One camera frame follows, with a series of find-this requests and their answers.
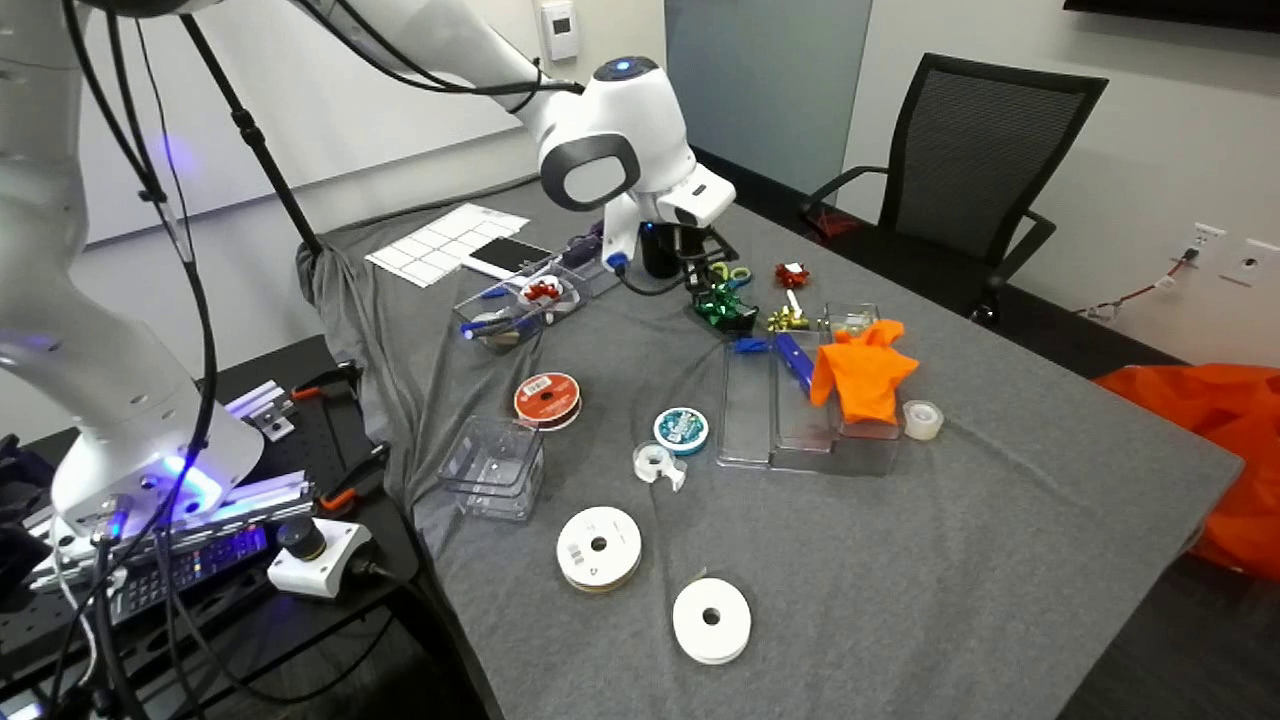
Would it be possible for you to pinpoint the clear flat plastic case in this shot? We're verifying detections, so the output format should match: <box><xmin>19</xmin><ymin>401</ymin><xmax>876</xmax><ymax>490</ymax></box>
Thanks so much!
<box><xmin>524</xmin><ymin>255</ymin><xmax>625</xmax><ymax>323</ymax></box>

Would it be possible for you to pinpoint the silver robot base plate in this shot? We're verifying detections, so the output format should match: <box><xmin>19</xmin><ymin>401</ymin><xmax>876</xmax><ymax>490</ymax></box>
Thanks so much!
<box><xmin>25</xmin><ymin>464</ymin><xmax>316</xmax><ymax>575</ymax></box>

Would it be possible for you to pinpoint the gold gift bow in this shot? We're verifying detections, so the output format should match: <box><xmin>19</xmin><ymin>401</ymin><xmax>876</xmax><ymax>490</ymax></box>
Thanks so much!
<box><xmin>760</xmin><ymin>300</ymin><xmax>815</xmax><ymax>338</ymax></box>

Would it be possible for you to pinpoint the clear acrylic container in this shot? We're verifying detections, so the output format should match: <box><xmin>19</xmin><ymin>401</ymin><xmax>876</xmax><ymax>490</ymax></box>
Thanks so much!
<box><xmin>716</xmin><ymin>338</ymin><xmax>912</xmax><ymax>480</ymax></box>

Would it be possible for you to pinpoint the blue marker pen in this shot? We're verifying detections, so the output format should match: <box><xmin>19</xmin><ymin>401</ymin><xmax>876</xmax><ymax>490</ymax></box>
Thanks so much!
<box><xmin>461</xmin><ymin>279</ymin><xmax>524</xmax><ymax>312</ymax></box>

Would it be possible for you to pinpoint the black cup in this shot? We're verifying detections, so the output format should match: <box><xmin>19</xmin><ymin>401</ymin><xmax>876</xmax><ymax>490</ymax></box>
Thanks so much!
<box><xmin>635</xmin><ymin>217</ymin><xmax>690</xmax><ymax>279</ymax></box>

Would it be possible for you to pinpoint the gray table cloth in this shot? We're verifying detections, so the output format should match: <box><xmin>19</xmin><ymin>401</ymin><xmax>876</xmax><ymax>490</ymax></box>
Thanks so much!
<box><xmin>294</xmin><ymin>172</ymin><xmax>1247</xmax><ymax>720</ymax></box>

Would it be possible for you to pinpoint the white ribbon spool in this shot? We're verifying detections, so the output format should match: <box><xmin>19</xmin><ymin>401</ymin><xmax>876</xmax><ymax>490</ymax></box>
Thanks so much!
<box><xmin>551</xmin><ymin>504</ymin><xmax>650</xmax><ymax>595</ymax></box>
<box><xmin>670</xmin><ymin>574</ymin><xmax>758</xmax><ymax>667</ymax></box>

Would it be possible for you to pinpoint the white wall thermostat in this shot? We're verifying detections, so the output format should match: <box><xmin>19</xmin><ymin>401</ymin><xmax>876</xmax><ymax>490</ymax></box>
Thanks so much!
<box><xmin>535</xmin><ymin>0</ymin><xmax>586</xmax><ymax>70</ymax></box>

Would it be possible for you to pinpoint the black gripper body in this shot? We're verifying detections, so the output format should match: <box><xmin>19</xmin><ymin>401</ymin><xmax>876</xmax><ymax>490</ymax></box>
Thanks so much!
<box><xmin>674</xmin><ymin>213</ymin><xmax>741</xmax><ymax>279</ymax></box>

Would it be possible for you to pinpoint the white label sheet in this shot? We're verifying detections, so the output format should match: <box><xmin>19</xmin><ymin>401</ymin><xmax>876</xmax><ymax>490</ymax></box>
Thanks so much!
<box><xmin>365</xmin><ymin>200</ymin><xmax>531</xmax><ymax>292</ymax></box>

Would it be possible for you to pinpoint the orange fabric bag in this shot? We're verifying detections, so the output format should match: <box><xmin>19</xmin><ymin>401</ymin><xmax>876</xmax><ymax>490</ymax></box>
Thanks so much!
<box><xmin>1094</xmin><ymin>359</ymin><xmax>1280</xmax><ymax>584</ymax></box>

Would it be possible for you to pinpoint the black notebook with white strip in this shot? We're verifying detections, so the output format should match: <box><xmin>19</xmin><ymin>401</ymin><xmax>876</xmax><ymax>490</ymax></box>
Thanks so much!
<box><xmin>466</xmin><ymin>238</ymin><xmax>559</xmax><ymax>279</ymax></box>

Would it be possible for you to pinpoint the black mesh office chair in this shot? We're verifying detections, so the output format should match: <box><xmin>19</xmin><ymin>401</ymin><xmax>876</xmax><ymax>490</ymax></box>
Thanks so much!
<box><xmin>802</xmin><ymin>54</ymin><xmax>1114</xmax><ymax>323</ymax></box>

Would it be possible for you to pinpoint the blue ribbon item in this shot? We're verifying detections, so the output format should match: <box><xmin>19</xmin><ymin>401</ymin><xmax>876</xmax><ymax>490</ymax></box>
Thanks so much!
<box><xmin>728</xmin><ymin>327</ymin><xmax>815</xmax><ymax>391</ymax></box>

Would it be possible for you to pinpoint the white wall outlet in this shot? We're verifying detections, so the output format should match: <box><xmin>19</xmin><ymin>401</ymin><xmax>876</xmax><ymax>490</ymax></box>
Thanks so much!
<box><xmin>1175</xmin><ymin>217</ymin><xmax>1232</xmax><ymax>276</ymax></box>
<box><xmin>1222</xmin><ymin>238</ymin><xmax>1280</xmax><ymax>292</ymax></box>

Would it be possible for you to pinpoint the orange cloth piece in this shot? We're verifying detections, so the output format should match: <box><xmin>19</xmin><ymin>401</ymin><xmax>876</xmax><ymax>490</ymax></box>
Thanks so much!
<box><xmin>803</xmin><ymin>316</ymin><xmax>926</xmax><ymax>432</ymax></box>

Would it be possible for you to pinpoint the white tape roll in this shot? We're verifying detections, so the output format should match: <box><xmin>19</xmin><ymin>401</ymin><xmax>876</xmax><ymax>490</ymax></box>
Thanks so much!
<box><xmin>901</xmin><ymin>398</ymin><xmax>948</xmax><ymax>443</ymax></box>

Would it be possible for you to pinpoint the clear plastic box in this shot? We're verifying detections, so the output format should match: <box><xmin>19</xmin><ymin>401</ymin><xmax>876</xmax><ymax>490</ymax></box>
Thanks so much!
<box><xmin>439</xmin><ymin>415</ymin><xmax>551</xmax><ymax>530</ymax></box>

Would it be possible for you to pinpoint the orange handled black clamp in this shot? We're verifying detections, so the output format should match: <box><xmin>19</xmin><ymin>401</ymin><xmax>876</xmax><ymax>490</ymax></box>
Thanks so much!
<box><xmin>314</xmin><ymin>453</ymin><xmax>398</xmax><ymax>515</ymax></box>
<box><xmin>286</xmin><ymin>371</ymin><xmax>365</xmax><ymax>414</ymax></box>

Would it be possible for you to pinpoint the black wall television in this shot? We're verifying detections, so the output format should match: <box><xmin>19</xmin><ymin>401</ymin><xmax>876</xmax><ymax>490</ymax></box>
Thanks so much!
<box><xmin>1060</xmin><ymin>0</ymin><xmax>1280</xmax><ymax>38</ymax></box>

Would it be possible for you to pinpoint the clear plastic tray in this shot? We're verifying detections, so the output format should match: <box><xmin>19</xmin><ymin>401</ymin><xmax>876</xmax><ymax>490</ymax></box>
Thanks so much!
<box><xmin>453</xmin><ymin>273</ymin><xmax>564</xmax><ymax>355</ymax></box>

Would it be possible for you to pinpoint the teal ribbon spool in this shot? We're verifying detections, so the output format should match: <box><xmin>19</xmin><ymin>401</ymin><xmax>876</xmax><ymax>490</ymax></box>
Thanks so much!
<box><xmin>650</xmin><ymin>404</ymin><xmax>716</xmax><ymax>460</ymax></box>

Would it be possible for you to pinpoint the black camera tripod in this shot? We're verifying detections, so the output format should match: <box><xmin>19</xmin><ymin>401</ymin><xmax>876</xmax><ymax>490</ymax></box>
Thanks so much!
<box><xmin>178</xmin><ymin>14</ymin><xmax>333</xmax><ymax>264</ymax></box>

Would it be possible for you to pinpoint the small white tape dispenser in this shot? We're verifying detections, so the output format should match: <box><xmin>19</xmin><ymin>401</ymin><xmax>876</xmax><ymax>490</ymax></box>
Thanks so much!
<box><xmin>629</xmin><ymin>440</ymin><xmax>692</xmax><ymax>497</ymax></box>

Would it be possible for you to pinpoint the black equipment cart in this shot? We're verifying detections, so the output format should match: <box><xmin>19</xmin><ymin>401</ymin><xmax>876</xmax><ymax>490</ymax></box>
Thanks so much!
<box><xmin>0</xmin><ymin>334</ymin><xmax>455</xmax><ymax>720</ymax></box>

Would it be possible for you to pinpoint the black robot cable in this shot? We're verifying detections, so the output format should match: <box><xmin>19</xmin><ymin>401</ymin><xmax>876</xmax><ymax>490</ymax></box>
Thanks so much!
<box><xmin>57</xmin><ymin>0</ymin><xmax>223</xmax><ymax>537</ymax></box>

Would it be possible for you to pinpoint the gray wall panel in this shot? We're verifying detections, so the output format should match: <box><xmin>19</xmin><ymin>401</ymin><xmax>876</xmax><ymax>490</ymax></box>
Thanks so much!
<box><xmin>662</xmin><ymin>0</ymin><xmax>876</xmax><ymax>195</ymax></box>

